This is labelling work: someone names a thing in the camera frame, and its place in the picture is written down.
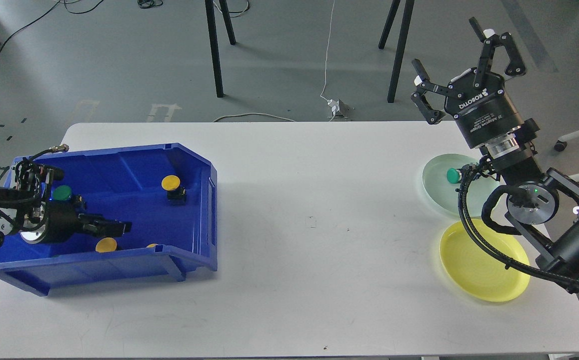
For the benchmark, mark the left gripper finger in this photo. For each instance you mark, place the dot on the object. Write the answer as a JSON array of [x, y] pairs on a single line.
[[102, 233], [99, 221]]

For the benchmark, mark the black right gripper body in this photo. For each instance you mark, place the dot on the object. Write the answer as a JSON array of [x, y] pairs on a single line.
[[486, 112]]

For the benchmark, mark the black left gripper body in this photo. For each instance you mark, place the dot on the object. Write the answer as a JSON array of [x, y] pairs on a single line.
[[62, 221]]

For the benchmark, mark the green push button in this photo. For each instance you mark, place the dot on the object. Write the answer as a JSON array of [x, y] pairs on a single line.
[[456, 175], [65, 194]]

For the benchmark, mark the yellow push button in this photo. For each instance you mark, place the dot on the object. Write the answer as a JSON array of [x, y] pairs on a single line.
[[106, 245], [176, 193]]

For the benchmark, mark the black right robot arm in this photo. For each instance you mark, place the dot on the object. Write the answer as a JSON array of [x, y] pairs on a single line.
[[541, 206]]

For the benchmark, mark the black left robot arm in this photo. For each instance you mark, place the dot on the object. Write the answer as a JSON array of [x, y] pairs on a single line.
[[22, 205]]

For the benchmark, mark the pale green plate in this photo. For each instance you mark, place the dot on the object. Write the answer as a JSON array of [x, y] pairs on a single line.
[[445, 194]]

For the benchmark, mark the yellow plate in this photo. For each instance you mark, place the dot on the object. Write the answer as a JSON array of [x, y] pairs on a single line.
[[474, 271]]

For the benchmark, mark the blue plastic storage bin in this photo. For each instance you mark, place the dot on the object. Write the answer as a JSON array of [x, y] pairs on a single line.
[[124, 184]]

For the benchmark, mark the black stand legs right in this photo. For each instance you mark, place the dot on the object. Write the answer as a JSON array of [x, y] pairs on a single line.
[[408, 9]]

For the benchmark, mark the black stand legs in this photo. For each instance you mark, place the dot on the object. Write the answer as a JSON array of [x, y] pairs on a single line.
[[408, 9], [213, 39]]

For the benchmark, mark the white power adapter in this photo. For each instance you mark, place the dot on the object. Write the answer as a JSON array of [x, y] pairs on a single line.
[[339, 110]]

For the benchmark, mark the black stand legs left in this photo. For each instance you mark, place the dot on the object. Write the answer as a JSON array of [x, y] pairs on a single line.
[[213, 39]]

